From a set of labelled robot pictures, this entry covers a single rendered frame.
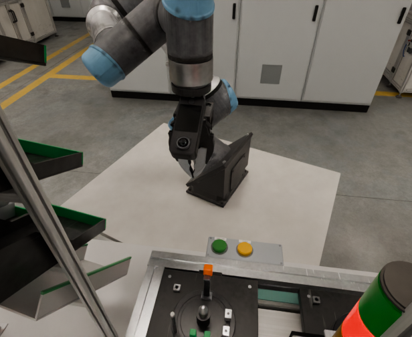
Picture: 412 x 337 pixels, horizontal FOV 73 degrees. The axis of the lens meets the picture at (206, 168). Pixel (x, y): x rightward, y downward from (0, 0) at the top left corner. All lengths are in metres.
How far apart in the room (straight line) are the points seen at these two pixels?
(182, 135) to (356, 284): 0.59
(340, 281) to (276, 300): 0.18
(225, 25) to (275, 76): 0.79
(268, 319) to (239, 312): 0.09
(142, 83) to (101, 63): 3.18
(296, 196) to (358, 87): 2.70
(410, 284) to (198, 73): 0.38
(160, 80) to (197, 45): 3.18
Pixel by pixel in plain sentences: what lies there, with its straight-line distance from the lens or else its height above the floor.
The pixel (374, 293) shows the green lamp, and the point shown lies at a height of 1.40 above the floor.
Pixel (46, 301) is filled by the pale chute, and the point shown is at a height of 1.20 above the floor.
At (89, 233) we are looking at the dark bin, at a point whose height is 1.22.
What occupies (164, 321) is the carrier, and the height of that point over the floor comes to 0.97.
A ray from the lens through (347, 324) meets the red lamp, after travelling 0.35.
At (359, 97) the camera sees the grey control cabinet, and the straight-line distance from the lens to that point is 3.78.
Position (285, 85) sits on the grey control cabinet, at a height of 0.29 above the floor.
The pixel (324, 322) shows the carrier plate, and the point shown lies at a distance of 0.76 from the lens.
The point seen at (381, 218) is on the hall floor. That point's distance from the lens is 2.51.
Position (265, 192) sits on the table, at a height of 0.86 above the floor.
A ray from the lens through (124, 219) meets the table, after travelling 1.05.
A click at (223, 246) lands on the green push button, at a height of 0.97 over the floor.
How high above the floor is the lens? 1.63
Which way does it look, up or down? 40 degrees down
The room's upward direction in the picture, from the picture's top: straight up
